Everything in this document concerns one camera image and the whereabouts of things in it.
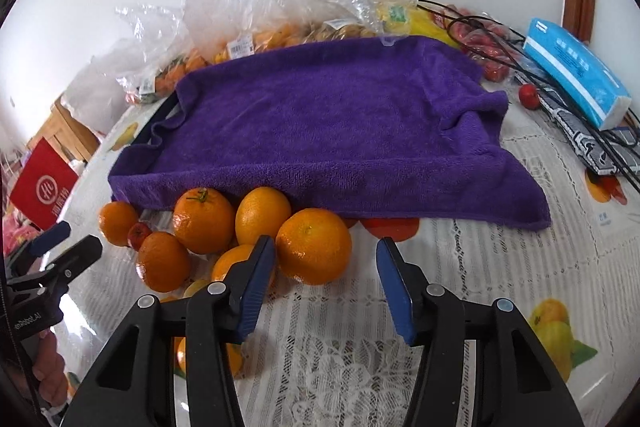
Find small orange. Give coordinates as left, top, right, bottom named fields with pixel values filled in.
left=99, top=202, right=139, bottom=247

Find small red apple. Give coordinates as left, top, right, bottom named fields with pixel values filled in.
left=127, top=221, right=152, bottom=251

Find large orange with stem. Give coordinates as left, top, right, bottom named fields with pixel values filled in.
left=172, top=187, right=235, bottom=256

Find large front orange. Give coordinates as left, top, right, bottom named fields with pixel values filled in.
left=276, top=208, right=352, bottom=285

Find bag of red fruits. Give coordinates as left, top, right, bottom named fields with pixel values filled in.
left=431, top=5, right=514, bottom=82

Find person's left hand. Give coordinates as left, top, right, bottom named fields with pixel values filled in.
left=32, top=329, right=68, bottom=407

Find red paper bag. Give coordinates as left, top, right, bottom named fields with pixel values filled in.
left=10, top=139, right=78, bottom=231

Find wooden cabinet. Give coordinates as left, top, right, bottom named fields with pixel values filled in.
left=27, top=98, right=100, bottom=161

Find white plastic bag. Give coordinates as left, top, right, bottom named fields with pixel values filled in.
left=61, top=39, right=144, bottom=136

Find clear bag of oranges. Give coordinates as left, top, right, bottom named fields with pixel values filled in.
left=115, top=4, right=209, bottom=105

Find black grey folded umbrella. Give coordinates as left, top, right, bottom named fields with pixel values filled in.
left=513, top=72, right=639, bottom=176

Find small red fruit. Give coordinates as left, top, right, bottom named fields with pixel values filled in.
left=518, top=83, right=540, bottom=110

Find purple towel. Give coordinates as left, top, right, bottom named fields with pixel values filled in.
left=107, top=37, right=551, bottom=231

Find blue tissue pack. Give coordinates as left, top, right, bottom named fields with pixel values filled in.
left=523, top=17, right=632, bottom=131

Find longan fruit bag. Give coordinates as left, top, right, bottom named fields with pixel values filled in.
left=303, top=18, right=378, bottom=43

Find yellow packaged fruit bag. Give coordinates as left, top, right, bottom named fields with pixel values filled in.
left=376, top=1, right=459, bottom=49

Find black cable bundle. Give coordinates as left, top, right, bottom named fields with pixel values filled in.
left=415, top=0, right=640, bottom=193

